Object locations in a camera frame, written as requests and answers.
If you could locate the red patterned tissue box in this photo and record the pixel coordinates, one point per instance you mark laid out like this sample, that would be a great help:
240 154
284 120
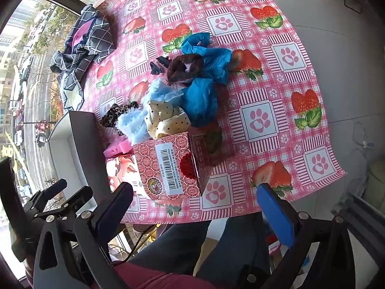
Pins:
174 167

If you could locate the grey open cardboard box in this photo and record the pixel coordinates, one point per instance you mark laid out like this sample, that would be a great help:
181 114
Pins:
77 154

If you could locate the white power strip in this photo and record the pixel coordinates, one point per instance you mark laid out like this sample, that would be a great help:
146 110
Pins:
369 145

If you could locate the cream polka dot scrunchie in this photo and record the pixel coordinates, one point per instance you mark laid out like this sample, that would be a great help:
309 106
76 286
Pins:
163 119

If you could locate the small dark striped sock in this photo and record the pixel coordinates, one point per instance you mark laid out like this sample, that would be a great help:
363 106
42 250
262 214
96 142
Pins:
160 66

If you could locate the leopard print scrunchie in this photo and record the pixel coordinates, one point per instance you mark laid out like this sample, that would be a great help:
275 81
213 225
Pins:
109 120

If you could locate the pink sponge block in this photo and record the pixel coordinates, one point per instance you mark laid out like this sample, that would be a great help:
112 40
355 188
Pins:
117 148

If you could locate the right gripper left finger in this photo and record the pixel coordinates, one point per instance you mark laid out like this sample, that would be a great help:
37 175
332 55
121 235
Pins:
94 230

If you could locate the navy plaid folded garment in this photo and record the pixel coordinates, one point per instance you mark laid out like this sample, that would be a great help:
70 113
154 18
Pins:
89 40

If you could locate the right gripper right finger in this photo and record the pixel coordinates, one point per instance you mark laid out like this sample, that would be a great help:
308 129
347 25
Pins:
333 264

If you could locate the blue cloth front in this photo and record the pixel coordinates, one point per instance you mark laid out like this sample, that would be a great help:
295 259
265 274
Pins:
199 101

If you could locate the pink strawberry paw tablecloth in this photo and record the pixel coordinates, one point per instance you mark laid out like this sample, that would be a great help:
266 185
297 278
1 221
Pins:
227 99

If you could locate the light blue fluffy cloth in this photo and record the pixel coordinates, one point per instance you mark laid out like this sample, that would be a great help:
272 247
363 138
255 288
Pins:
132 123

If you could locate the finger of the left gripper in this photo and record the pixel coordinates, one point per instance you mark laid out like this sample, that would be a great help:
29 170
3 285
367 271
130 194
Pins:
70 208
40 199

